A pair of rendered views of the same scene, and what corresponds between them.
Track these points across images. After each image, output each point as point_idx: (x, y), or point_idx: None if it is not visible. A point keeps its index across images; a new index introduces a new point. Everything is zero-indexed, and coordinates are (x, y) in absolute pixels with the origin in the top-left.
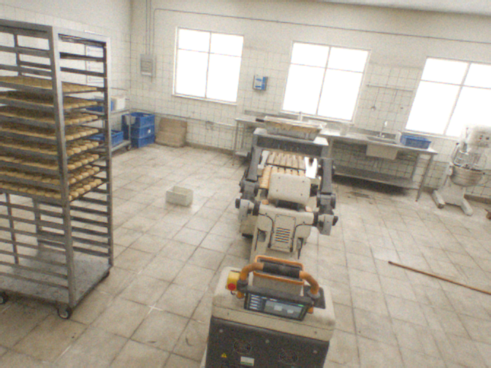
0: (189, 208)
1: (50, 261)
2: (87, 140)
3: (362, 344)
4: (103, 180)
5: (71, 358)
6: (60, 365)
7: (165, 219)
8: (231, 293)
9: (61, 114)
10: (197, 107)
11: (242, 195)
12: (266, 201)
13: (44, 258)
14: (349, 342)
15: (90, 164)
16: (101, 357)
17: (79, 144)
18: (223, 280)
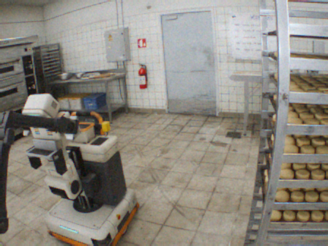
0: None
1: (272, 230)
2: (319, 157)
3: (8, 238)
4: (271, 226)
5: (221, 241)
6: (225, 236)
7: None
8: (107, 134)
9: (261, 56)
10: None
11: (69, 121)
12: (58, 116)
13: (280, 229)
14: (14, 240)
15: (302, 203)
16: (200, 243)
17: (300, 137)
18: (107, 140)
